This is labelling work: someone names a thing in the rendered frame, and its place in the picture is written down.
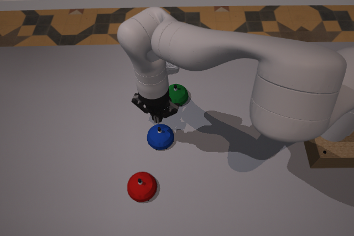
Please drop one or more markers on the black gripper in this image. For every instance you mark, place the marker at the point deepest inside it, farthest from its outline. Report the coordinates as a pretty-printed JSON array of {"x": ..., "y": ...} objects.
[{"x": 158, "y": 108}]

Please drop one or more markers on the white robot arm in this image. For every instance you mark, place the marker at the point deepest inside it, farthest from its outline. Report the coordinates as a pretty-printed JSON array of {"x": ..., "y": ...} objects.
[{"x": 296, "y": 84}]

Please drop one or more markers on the blue bell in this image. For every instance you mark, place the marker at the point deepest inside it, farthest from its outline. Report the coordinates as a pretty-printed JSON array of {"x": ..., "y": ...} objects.
[{"x": 160, "y": 137}]

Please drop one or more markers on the green service bell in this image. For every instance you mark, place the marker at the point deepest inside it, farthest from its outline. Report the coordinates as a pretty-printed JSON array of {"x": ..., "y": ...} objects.
[{"x": 178, "y": 94}]

